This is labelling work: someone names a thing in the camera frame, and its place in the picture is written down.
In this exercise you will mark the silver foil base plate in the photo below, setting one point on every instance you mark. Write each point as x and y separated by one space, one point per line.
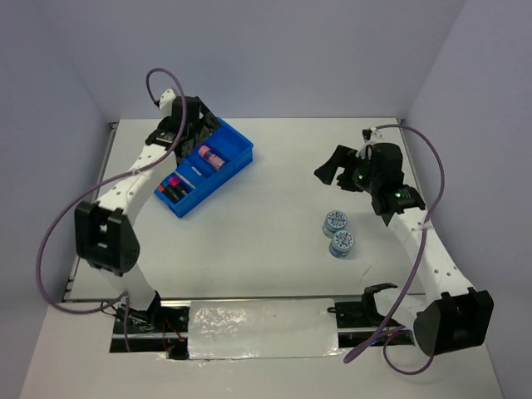
261 329

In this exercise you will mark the blue compartment tray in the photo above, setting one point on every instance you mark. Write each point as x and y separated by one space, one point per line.
233 147

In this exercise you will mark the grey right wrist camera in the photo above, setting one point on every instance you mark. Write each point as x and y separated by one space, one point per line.
371 136

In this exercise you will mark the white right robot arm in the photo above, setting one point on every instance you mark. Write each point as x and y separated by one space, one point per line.
453 315

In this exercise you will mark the blue paint jar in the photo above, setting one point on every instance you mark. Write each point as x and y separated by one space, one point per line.
341 244
335 220

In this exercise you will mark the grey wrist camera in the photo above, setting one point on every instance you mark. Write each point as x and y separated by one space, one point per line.
166 99
371 136

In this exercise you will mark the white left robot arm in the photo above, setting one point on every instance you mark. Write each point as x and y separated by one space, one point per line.
104 229

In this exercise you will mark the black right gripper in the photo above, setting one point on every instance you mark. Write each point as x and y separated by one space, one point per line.
342 156

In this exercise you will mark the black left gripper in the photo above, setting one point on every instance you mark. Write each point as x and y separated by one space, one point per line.
208 125

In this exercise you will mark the pink lidded small bottle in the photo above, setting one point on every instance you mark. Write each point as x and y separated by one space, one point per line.
207 154

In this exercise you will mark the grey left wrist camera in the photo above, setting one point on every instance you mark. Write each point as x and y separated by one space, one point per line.
166 99

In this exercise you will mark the pink capped black highlighter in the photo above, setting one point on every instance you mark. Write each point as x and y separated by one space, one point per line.
176 185

